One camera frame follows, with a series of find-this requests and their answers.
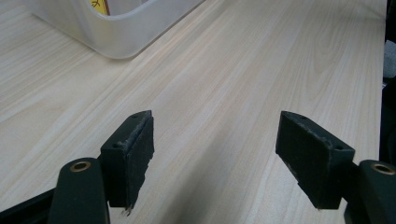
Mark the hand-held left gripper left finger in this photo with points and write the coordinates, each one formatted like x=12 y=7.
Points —
x=130 y=161

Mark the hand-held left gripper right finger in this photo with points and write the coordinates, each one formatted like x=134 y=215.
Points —
x=311 y=158

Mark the clear plastic container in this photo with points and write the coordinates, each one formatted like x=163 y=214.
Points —
x=124 y=34

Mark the yellow and red narrow packet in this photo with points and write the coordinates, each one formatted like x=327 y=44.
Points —
x=99 y=6

